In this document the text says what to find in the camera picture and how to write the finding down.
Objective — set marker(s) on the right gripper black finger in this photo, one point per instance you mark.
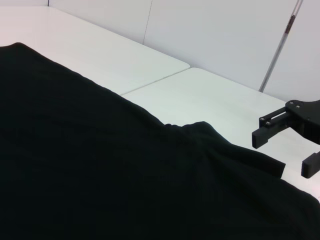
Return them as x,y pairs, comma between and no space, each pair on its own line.
311,166
261,138

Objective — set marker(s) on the right gripper body, black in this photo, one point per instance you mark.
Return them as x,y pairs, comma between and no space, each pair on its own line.
308,112

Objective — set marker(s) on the black shirt with pink print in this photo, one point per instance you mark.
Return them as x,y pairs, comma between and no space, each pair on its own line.
100,162

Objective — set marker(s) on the thin metal pole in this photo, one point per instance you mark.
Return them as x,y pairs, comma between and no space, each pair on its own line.
280,47

